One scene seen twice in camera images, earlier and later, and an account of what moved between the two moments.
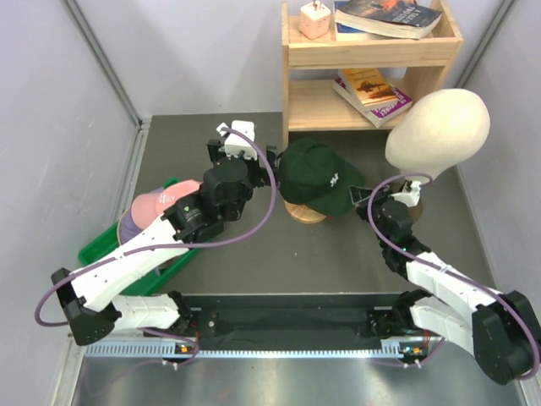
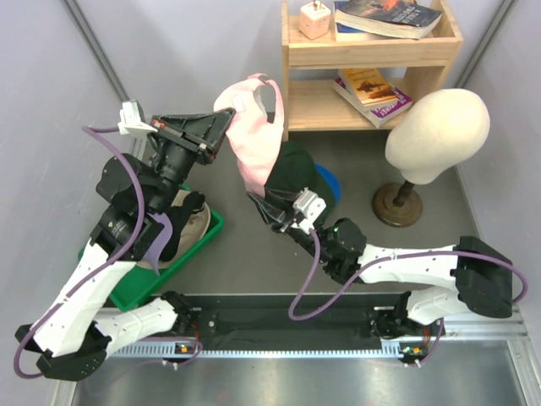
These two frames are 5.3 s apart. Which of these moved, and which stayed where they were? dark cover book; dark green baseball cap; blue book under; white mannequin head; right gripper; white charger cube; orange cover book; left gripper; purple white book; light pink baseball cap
Moved: left gripper; dark green baseball cap; right gripper; light pink baseball cap
Stayed: white mannequin head; white charger cube; blue book under; purple white book; orange cover book; dark cover book
